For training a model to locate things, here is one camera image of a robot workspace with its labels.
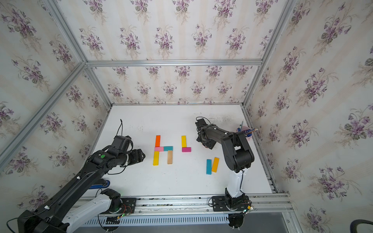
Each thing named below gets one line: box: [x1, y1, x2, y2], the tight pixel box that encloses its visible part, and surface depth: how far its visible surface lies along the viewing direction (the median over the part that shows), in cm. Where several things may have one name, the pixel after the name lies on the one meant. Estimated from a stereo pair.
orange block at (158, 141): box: [155, 134, 161, 148], surface depth 100 cm
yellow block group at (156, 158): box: [152, 150, 160, 167], surface depth 92 cm
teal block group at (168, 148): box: [163, 146, 174, 151], surface depth 95 cm
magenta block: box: [181, 147, 192, 153], surface depth 96 cm
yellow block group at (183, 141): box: [181, 135, 187, 148], surface depth 100 cm
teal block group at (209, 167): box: [205, 159, 213, 176], surface depth 88 cm
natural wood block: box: [167, 150, 173, 165], surface depth 92 cm
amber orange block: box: [211, 156, 221, 173], surface depth 90 cm
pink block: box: [154, 146, 164, 152], surface depth 95 cm
